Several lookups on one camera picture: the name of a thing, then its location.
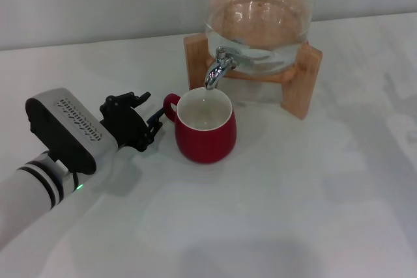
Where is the red ceramic cup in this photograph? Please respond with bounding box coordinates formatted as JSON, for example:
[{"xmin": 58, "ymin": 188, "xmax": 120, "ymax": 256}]
[{"xmin": 162, "ymin": 87, "xmax": 237, "ymax": 164}]

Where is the wooden dispenser stand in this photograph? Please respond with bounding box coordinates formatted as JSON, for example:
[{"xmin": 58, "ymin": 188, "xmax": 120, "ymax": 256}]
[{"xmin": 183, "ymin": 34, "xmax": 323, "ymax": 120}]

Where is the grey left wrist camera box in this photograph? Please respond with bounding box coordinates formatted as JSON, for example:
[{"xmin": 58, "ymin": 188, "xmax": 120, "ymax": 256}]
[{"xmin": 25, "ymin": 88, "xmax": 119, "ymax": 174}]

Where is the chrome faucet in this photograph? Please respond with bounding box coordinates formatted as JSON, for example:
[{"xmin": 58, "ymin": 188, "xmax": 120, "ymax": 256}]
[{"xmin": 204, "ymin": 46, "xmax": 253, "ymax": 92}]

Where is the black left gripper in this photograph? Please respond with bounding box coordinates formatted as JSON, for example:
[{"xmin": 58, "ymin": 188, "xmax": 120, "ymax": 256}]
[{"xmin": 99, "ymin": 90, "xmax": 165, "ymax": 152}]

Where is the glass water dispenser jar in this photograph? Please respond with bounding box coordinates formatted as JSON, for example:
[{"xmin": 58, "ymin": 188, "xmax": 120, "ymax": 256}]
[{"xmin": 204, "ymin": 0, "xmax": 317, "ymax": 76}]

